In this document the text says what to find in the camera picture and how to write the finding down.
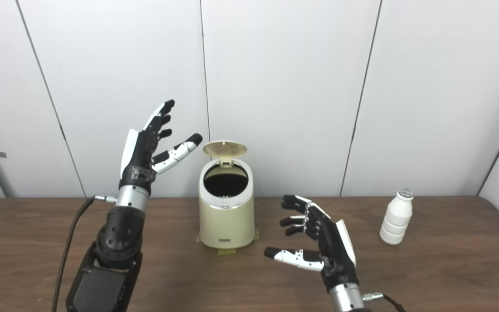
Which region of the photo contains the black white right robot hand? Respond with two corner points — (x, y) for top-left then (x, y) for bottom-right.
(264, 195), (360, 293)

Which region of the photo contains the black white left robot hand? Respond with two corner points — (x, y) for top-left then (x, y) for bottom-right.
(119, 100), (203, 195)

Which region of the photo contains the small white plastic bottle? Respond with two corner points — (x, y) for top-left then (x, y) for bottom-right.
(379, 188), (414, 245)

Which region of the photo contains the cream-colored lidded bin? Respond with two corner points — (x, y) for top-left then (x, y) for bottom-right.
(198, 140), (256, 250)

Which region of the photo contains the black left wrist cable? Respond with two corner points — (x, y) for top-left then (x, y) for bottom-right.
(52, 195), (117, 312)

